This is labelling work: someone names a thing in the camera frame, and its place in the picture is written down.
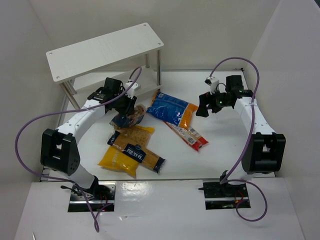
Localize fusilli bag with dark label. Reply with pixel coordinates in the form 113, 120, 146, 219
109, 104, 147, 130

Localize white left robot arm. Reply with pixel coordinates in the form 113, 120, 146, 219
40, 77, 140, 198

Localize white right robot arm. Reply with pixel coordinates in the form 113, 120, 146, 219
196, 75, 286, 185

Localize blue and orange pasta bag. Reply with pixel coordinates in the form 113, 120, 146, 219
146, 91, 198, 129

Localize white two-tier shelf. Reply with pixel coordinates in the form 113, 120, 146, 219
46, 22, 164, 109

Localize yellow fusilli pasta bag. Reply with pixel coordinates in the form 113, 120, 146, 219
98, 125, 155, 178

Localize red spaghetti packet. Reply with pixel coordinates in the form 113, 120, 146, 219
164, 121, 209, 152

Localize spaghetti bag with navy ends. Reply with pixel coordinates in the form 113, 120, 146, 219
107, 131, 166, 174

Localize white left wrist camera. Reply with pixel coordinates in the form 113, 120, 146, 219
124, 81, 141, 99

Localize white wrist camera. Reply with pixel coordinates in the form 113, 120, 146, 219
124, 81, 141, 99
204, 76, 220, 94

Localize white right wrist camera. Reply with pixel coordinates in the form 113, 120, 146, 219
204, 76, 220, 94

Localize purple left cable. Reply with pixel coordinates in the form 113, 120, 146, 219
14, 66, 143, 233

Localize purple cable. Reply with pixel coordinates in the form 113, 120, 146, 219
209, 57, 268, 223
14, 66, 143, 233

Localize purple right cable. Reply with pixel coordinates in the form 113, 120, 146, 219
209, 57, 268, 223

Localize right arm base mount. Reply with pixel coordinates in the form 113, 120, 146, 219
198, 180, 251, 210

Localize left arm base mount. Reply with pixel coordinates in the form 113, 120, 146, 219
67, 181, 116, 213

